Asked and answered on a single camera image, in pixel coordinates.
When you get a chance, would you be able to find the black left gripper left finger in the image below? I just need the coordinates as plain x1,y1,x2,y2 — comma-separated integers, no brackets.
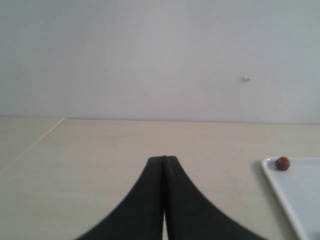
78,156,164,240

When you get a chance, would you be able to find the red ball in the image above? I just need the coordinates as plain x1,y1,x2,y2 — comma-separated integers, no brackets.
275,156,291,171

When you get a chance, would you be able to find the white plastic tray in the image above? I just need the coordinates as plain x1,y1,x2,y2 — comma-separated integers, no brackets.
261,157,320,240

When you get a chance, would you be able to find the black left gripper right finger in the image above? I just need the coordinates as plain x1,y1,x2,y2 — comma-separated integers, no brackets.
162,156,262,240

